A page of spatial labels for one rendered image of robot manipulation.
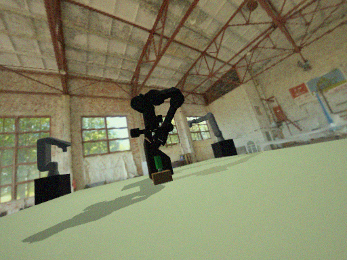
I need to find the tan square block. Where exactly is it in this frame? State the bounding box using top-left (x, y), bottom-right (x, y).
top-left (151, 170), bottom-right (173, 185)

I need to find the green cylinder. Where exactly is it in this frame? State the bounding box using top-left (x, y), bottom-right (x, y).
top-left (154, 156), bottom-right (163, 169)

